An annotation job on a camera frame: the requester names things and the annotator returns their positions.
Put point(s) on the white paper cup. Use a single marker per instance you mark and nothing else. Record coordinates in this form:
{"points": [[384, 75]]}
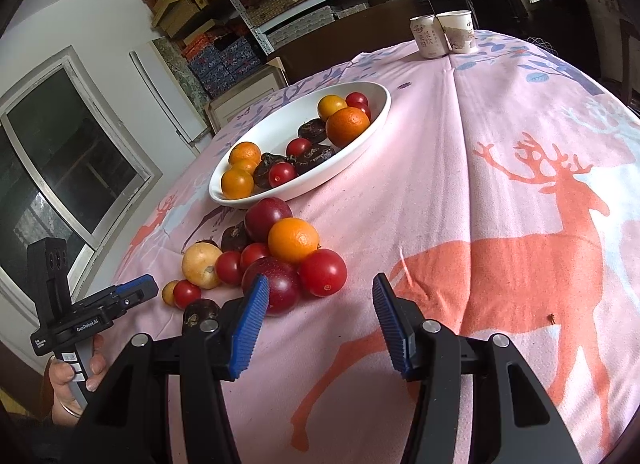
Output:
{"points": [[460, 34]]}

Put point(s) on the pile of blue floral boxes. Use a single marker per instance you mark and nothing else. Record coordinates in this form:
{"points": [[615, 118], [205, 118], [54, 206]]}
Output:
{"points": [[230, 59]]}

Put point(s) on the pile of brown cardboard boxes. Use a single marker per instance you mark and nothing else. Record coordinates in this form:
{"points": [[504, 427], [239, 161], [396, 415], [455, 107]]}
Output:
{"points": [[180, 14]]}

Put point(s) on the red cherry tomato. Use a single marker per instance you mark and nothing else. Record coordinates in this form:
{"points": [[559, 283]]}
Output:
{"points": [[186, 294], [366, 112], [254, 255], [282, 174], [322, 272], [356, 100], [229, 267], [299, 146]]}

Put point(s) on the small yellow cherry tomato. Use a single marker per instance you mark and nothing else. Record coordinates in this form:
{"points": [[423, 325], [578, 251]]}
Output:
{"points": [[168, 292]]}

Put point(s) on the grey marble slab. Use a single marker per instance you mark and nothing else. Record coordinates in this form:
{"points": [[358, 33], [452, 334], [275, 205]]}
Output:
{"points": [[185, 74]]}

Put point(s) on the beige framed panel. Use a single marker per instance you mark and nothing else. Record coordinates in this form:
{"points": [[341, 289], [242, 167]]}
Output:
{"points": [[245, 99]]}

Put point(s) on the pink deer print tablecloth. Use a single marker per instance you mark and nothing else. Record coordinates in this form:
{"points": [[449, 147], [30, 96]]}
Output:
{"points": [[450, 169]]}

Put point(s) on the dark water chestnut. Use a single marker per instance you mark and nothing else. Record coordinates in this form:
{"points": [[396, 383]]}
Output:
{"points": [[200, 309], [312, 129], [262, 171], [314, 156], [235, 238], [206, 243]]}

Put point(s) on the pale yellow plum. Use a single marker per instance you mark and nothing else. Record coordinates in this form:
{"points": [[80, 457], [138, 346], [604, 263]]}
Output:
{"points": [[201, 265]]}

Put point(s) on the dark wooden chair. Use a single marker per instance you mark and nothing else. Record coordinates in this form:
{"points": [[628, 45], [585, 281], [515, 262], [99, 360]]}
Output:
{"points": [[631, 59]]}

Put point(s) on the dark red plum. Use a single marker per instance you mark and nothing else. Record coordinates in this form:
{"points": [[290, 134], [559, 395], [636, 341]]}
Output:
{"points": [[282, 289], [267, 214]]}

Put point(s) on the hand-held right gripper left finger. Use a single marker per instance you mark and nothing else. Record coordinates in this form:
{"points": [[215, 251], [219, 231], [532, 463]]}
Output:
{"points": [[247, 329]]}

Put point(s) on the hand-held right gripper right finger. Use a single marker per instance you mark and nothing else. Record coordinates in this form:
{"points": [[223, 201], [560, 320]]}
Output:
{"points": [[392, 329]]}

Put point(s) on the dark wooden cabinet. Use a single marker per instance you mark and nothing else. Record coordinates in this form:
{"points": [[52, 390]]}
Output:
{"points": [[350, 34]]}

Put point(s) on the beverage can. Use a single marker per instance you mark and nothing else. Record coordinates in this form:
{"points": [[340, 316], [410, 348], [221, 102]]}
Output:
{"points": [[425, 39]]}

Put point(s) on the white plate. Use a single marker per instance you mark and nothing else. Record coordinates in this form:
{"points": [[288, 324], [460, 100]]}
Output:
{"points": [[280, 129]]}

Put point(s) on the person's left hand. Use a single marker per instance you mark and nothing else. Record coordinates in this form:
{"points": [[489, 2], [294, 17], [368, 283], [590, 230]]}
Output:
{"points": [[60, 389]]}

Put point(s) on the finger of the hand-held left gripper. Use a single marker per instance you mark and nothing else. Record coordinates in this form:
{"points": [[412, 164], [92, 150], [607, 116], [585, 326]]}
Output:
{"points": [[135, 283], [140, 294]]}

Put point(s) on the large mandarin orange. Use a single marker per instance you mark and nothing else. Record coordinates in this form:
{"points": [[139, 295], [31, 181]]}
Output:
{"points": [[348, 126]]}

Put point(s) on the white framed window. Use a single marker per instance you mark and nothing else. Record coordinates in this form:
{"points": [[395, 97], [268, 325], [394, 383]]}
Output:
{"points": [[65, 169]]}

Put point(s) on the white board strip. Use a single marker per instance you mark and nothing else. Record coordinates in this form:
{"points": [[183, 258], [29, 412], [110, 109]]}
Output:
{"points": [[165, 96]]}

